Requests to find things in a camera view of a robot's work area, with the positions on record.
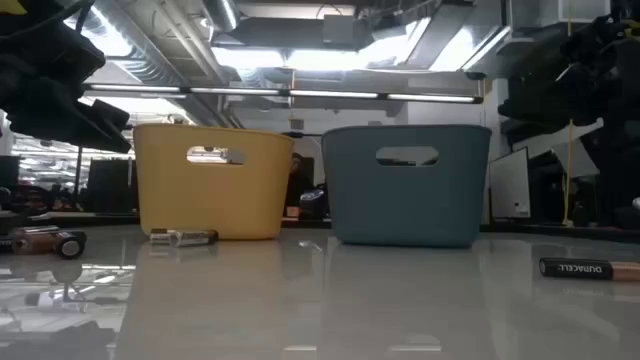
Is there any black monitor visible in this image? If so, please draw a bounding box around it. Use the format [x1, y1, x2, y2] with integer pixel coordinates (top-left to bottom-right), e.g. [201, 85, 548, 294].
[0, 154, 21, 191]
[86, 158, 140, 214]

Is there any white board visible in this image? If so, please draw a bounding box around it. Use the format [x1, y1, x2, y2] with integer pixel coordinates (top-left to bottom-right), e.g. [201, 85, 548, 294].
[488, 146, 532, 220]

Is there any yellow plastic bin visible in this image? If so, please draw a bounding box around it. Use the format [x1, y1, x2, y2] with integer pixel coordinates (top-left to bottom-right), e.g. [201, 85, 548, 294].
[132, 123, 295, 242]

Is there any rectangular metal duct box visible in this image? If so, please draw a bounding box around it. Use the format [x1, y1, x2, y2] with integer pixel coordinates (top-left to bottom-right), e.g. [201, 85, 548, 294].
[211, 13, 362, 53]

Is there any long ceiling light strip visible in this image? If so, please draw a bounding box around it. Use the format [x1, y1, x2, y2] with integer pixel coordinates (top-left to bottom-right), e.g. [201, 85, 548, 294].
[82, 82, 485, 106]

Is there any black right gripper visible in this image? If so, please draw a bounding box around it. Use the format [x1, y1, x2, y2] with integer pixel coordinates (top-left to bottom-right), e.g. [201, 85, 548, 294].
[498, 13, 640, 128]

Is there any black copper Duracell battery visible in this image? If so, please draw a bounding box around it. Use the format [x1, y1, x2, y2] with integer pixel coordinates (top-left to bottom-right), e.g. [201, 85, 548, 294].
[538, 256, 640, 283]

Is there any silver Energizer battery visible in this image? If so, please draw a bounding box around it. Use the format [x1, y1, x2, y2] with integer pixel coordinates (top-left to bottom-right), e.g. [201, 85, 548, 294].
[169, 228, 220, 248]

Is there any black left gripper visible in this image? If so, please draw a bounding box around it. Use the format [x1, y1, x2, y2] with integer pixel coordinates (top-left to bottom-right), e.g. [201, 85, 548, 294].
[0, 0, 133, 154]

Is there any yellow hanging cord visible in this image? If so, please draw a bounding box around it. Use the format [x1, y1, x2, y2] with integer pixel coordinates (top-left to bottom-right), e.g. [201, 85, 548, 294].
[562, 0, 575, 227]

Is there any round silver ventilation duct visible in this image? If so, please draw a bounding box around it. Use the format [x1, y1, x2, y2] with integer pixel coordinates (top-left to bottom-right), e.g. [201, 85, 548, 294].
[201, 0, 242, 33]

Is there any blue plastic bin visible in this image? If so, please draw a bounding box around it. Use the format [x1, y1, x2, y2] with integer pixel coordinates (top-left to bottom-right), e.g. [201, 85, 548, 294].
[321, 124, 493, 249]

